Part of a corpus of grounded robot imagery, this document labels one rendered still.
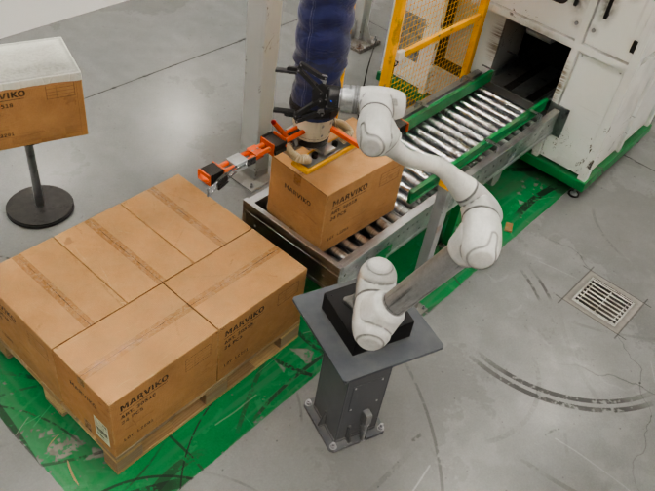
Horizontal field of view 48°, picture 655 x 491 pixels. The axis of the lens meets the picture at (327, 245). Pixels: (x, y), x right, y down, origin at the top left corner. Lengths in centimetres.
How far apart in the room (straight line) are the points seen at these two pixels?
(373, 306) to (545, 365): 178
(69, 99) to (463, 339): 256
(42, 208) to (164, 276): 143
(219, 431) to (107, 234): 113
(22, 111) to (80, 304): 121
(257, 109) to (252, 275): 143
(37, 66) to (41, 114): 25
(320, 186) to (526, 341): 163
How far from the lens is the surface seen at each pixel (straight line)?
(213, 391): 374
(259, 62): 456
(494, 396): 411
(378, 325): 280
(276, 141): 322
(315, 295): 328
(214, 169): 302
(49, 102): 424
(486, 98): 535
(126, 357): 331
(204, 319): 343
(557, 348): 448
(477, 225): 249
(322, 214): 359
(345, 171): 366
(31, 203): 490
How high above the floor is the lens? 314
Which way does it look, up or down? 43 degrees down
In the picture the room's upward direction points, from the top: 10 degrees clockwise
